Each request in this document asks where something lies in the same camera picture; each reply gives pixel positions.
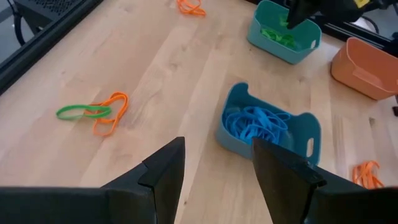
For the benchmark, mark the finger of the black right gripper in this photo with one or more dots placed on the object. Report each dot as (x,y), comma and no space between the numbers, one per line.
(303,12)

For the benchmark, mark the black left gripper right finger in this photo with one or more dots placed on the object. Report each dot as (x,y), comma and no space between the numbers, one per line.
(311,202)

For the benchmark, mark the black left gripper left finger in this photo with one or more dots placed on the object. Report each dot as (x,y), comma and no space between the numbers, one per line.
(140,202)

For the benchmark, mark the blue plastic basket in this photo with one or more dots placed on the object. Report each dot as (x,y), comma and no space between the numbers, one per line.
(239,96)

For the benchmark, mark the teal plastic basket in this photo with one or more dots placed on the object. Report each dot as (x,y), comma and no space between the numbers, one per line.
(280,54)

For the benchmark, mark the orange plastic basket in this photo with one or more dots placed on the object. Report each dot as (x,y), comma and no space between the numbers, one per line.
(367,77)

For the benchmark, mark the black computer tower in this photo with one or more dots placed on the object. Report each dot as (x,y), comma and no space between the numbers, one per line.
(46,6)

